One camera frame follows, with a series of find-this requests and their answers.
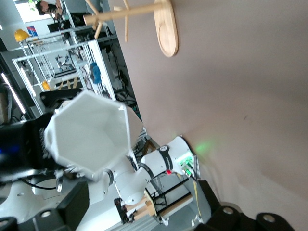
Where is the white light strip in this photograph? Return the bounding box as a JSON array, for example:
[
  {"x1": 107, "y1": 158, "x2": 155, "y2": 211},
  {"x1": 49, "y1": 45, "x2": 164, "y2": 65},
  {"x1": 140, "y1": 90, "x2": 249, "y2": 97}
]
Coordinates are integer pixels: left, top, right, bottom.
[{"x1": 0, "y1": 72, "x2": 26, "y2": 114}]

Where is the white faceted cup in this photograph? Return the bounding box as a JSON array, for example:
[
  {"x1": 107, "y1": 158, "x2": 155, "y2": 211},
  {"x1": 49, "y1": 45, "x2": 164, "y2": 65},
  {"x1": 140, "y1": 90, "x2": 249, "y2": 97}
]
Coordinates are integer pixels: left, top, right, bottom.
[{"x1": 44, "y1": 90, "x2": 144, "y2": 181}]

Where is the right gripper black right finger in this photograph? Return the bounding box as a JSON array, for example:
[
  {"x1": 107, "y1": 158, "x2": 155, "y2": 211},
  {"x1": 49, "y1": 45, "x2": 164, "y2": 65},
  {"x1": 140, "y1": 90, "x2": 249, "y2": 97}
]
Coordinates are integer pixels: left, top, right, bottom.
[{"x1": 192, "y1": 180, "x2": 297, "y2": 231}]

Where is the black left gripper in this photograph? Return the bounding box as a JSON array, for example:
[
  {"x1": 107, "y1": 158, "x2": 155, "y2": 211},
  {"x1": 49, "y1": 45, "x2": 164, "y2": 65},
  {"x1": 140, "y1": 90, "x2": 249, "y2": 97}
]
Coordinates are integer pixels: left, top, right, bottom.
[{"x1": 0, "y1": 88, "x2": 84, "y2": 177}]

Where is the person with dark hair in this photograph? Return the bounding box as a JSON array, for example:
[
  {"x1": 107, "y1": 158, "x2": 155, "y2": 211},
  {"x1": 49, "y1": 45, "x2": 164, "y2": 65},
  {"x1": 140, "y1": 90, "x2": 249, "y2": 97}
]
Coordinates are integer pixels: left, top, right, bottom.
[{"x1": 35, "y1": 0, "x2": 64, "y2": 20}]

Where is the wooden cup rack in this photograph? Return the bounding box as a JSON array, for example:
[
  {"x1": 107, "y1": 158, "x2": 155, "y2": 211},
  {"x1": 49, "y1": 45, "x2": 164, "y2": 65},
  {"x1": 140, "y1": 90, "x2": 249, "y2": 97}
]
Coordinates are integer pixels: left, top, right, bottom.
[{"x1": 83, "y1": 0, "x2": 180, "y2": 58}]

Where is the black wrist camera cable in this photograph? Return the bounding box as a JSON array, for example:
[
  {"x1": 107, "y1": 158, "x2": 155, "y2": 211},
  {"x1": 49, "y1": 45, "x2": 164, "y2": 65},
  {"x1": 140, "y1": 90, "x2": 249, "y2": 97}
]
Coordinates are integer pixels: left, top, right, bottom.
[{"x1": 23, "y1": 177, "x2": 64, "y2": 193}]

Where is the white shelving frame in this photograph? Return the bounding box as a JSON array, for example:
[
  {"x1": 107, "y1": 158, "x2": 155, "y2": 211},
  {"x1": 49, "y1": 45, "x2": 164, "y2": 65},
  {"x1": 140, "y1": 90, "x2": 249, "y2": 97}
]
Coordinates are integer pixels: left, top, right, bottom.
[{"x1": 12, "y1": 26, "x2": 117, "y2": 116}]

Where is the blue plastic part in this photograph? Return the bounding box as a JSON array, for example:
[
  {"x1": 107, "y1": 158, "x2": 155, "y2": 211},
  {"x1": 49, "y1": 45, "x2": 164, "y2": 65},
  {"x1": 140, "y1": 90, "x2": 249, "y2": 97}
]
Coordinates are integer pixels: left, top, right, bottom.
[{"x1": 89, "y1": 62, "x2": 102, "y2": 84}]

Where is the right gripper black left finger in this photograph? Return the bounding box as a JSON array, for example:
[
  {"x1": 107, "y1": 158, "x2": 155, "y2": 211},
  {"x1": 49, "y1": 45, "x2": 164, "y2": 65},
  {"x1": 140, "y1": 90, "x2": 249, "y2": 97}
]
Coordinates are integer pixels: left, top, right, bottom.
[{"x1": 0, "y1": 180, "x2": 90, "y2": 231}]

